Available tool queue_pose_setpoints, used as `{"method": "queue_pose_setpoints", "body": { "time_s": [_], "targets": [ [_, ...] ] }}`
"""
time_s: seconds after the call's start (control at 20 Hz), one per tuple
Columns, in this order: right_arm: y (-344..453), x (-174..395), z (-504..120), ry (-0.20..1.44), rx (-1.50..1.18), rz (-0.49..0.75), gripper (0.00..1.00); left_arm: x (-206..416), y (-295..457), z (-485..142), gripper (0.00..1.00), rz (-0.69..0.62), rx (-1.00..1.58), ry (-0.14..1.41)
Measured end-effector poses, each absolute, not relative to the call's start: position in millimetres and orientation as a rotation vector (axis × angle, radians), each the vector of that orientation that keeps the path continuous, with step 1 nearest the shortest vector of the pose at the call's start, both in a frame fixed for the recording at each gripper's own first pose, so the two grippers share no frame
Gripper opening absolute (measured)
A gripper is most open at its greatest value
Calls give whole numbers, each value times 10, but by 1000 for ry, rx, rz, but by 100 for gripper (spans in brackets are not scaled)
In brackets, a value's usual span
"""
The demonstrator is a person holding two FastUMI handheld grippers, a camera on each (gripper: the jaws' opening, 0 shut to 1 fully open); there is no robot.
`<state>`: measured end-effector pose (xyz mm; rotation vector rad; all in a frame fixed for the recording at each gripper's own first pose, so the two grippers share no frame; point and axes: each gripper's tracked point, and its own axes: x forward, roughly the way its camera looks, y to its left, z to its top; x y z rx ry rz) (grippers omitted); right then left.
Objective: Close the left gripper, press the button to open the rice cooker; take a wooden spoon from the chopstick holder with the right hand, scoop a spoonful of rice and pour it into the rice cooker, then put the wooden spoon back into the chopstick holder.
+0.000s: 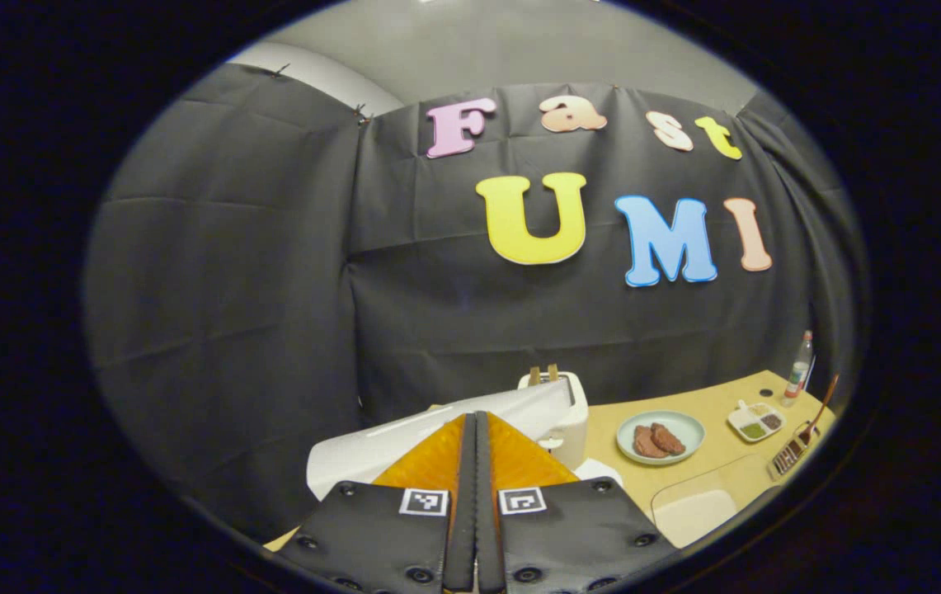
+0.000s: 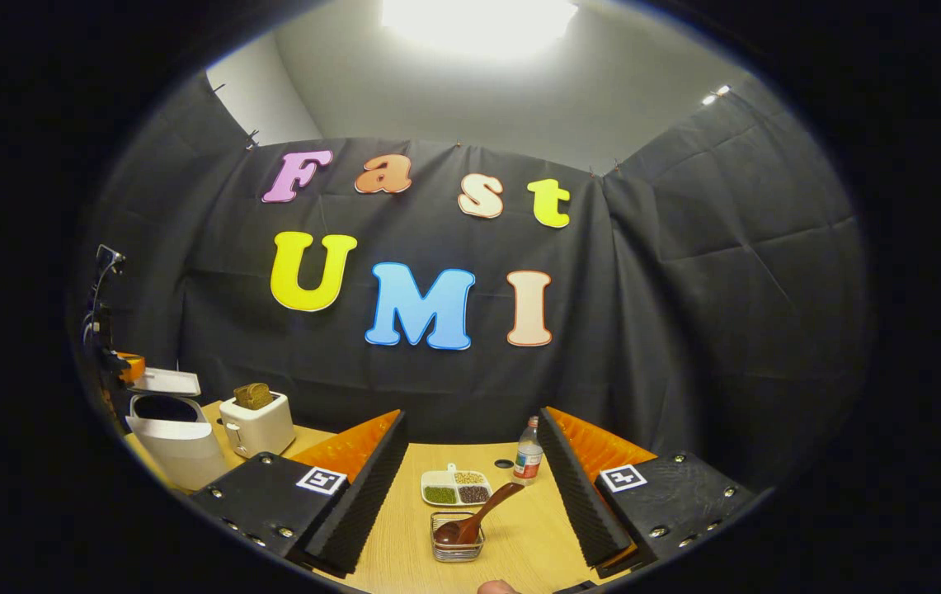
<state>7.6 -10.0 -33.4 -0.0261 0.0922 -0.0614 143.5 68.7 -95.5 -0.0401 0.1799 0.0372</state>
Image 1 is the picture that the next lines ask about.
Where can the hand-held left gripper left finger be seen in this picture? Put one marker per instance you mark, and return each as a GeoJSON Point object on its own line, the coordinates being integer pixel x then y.
{"type": "Point", "coordinates": [463, 511]}

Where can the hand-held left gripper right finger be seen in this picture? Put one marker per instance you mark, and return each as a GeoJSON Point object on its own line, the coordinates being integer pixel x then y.
{"type": "Point", "coordinates": [488, 511]}

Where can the white rice cooker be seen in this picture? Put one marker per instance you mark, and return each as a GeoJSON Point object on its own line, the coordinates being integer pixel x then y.
{"type": "Point", "coordinates": [388, 445]}

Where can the white divided rice dish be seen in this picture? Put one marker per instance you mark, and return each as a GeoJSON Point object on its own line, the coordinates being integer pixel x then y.
{"type": "Point", "coordinates": [756, 422]}

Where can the brown wooden spoon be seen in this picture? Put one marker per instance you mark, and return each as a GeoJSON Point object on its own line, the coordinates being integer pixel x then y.
{"type": "Point", "coordinates": [821, 404]}

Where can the white cloth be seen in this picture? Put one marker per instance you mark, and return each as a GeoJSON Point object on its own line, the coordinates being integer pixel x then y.
{"type": "Point", "coordinates": [598, 472]}

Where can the white toaster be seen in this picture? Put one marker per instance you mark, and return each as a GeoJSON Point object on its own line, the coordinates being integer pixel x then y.
{"type": "Point", "coordinates": [573, 429]}

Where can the brown meat piece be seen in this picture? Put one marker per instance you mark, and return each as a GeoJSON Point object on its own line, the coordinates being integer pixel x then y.
{"type": "Point", "coordinates": [646, 444]}
{"type": "Point", "coordinates": [670, 439]}

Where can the pale green plate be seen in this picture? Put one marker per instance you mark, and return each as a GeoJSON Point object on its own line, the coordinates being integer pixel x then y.
{"type": "Point", "coordinates": [684, 425]}

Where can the clear plastic water bottle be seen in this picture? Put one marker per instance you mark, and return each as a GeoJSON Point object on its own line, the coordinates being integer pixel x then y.
{"type": "Point", "coordinates": [800, 375]}

